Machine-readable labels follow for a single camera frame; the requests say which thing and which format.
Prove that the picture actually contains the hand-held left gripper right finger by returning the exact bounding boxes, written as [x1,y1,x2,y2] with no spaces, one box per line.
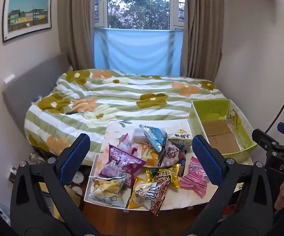
[181,135,280,236]

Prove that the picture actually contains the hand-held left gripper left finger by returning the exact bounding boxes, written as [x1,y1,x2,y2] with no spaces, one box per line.
[10,133,95,236]

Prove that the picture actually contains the green cardboard box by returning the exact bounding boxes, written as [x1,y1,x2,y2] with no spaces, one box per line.
[188,99,259,163]

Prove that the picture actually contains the pink snack packet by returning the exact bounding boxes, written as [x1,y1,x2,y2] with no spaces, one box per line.
[179,156,210,198]

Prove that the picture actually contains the blue snack packet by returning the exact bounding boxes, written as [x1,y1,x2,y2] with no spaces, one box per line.
[139,124,168,153]

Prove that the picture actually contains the white paper cup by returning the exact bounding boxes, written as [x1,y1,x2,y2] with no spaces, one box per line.
[70,171,84,185]
[70,185,84,197]

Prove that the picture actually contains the brown cardboard sheet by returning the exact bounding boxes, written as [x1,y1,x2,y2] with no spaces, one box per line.
[201,120,241,155]

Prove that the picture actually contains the white yellow snack packet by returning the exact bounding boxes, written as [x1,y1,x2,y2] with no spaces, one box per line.
[167,128,193,149]

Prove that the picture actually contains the brown purple snack packet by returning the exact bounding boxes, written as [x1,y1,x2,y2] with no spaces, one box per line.
[158,140,186,169]

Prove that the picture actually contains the potato chips packet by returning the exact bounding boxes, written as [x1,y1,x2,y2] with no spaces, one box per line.
[88,173,128,204]

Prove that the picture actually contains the yellow black snack packet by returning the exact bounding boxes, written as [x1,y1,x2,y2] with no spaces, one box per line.
[145,163,181,190]

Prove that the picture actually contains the pale pink clear packet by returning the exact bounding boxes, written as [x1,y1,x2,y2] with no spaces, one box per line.
[117,133,133,153]

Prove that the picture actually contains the white low table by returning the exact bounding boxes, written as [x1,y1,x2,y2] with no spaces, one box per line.
[83,120,254,211]

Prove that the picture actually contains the orange chips packet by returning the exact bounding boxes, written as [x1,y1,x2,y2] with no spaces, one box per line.
[139,144,161,167]

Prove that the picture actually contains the small white box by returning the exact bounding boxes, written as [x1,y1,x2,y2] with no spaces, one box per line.
[132,130,149,143]

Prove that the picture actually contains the yellow dark red packet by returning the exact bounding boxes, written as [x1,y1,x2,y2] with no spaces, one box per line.
[126,177,171,216]

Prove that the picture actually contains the floral striped blanket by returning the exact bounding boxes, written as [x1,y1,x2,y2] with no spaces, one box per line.
[24,68,225,166]

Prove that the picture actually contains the grey bed headboard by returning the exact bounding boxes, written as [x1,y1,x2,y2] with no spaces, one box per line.
[1,52,70,134]

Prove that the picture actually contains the white tag on headboard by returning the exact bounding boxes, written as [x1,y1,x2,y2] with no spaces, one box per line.
[3,73,16,84]

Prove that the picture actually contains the blue window cloth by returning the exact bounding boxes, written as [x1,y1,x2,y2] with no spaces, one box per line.
[93,28,184,76]

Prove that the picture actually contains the beige curtain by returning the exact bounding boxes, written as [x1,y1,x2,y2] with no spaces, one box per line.
[57,0,96,71]
[180,0,225,83]

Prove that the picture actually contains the window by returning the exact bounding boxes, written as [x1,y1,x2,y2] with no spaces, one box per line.
[94,0,186,31]

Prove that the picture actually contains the framed wall poster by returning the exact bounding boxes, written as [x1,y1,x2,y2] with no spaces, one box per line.
[2,0,52,43]

